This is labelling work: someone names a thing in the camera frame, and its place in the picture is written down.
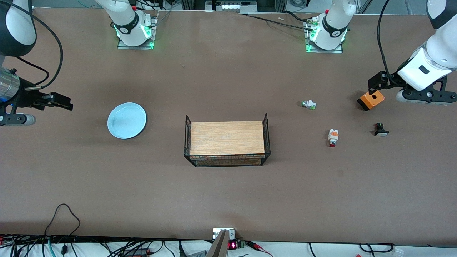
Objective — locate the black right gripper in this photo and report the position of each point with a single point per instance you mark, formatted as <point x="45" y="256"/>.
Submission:
<point x="25" y="95"/>

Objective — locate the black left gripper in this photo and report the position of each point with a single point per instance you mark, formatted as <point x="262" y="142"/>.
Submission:
<point x="388" y="79"/>

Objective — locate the red push button switch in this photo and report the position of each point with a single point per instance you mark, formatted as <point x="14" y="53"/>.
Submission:
<point x="333" y="135"/>

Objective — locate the light blue plate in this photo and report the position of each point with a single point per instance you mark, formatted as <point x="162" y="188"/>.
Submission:
<point x="126" y="120"/>

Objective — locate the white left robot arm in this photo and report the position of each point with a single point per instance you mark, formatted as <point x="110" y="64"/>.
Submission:
<point x="442" y="46"/>

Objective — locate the orange button box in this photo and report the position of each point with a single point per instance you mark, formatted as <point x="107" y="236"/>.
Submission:
<point x="371" y="101"/>

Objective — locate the wooden board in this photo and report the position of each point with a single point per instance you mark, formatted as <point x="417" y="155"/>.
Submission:
<point x="226" y="137"/>

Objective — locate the white connector strip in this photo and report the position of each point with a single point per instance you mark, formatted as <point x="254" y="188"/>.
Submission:
<point x="230" y="6"/>

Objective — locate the black power adapter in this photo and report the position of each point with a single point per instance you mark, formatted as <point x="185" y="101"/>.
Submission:
<point x="137" y="252"/>

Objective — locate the red clip lead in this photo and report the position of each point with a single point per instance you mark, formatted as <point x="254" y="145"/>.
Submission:
<point x="259" y="247"/>

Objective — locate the silver mounting block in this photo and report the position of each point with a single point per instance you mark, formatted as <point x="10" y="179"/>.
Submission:
<point x="216" y="232"/>

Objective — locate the red digit display module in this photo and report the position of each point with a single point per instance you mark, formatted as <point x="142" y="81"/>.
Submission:
<point x="234" y="245"/>

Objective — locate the black white-capped button switch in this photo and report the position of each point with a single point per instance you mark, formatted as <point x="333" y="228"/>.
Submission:
<point x="380" y="130"/>

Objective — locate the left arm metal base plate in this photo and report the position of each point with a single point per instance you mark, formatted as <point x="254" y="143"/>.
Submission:
<point x="339" y="50"/>

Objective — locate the green push button switch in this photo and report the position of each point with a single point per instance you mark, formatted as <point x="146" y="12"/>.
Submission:
<point x="309" y="104"/>

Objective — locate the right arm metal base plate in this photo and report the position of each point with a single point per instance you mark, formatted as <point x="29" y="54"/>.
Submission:
<point x="123" y="45"/>

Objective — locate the aluminium frame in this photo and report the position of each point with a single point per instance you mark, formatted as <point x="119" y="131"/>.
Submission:
<point x="192" y="4"/>

